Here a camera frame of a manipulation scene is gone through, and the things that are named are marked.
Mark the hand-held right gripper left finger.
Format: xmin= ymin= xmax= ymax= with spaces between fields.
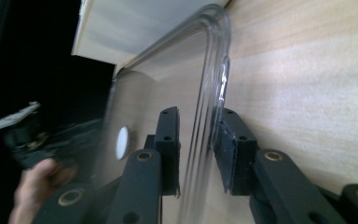
xmin=143 ymin=105 xmax=182 ymax=198

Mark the cream divided storage box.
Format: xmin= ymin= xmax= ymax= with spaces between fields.
xmin=71 ymin=0 xmax=231 ymax=65

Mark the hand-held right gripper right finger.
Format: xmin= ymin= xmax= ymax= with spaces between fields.
xmin=212 ymin=107 xmax=259 ymax=196

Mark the clear plastic lid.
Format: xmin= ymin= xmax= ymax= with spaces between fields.
xmin=94 ymin=3 xmax=233 ymax=224

